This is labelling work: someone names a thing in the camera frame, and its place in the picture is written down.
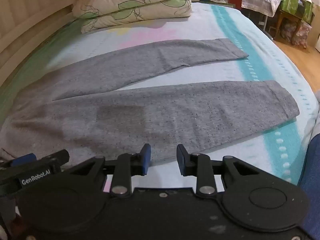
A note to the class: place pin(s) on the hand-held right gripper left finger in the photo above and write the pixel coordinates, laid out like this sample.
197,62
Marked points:
145,160

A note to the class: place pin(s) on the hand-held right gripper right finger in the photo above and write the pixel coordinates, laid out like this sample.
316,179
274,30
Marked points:
181,161

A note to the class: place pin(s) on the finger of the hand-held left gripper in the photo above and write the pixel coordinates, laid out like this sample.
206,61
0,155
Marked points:
25,158

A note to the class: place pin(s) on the grey pants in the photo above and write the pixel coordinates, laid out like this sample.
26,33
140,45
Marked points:
175,115

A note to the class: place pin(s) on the pastel bed blanket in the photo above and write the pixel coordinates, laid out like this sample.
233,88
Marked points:
250,62

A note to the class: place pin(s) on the person's leg in blue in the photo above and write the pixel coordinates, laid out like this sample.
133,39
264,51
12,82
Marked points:
311,175

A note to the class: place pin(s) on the floral patterned pillow stack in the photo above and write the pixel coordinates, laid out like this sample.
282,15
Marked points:
130,5

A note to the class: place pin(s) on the floral bag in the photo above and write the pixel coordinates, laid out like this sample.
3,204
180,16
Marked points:
297,33

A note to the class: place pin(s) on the plaid cloth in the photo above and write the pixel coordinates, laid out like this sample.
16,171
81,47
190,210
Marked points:
257,0

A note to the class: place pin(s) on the green patterned cloth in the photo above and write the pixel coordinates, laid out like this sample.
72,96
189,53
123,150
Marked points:
295,2

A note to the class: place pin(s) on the cream wooden bed frame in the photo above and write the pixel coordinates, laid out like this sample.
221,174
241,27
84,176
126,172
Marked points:
25,30

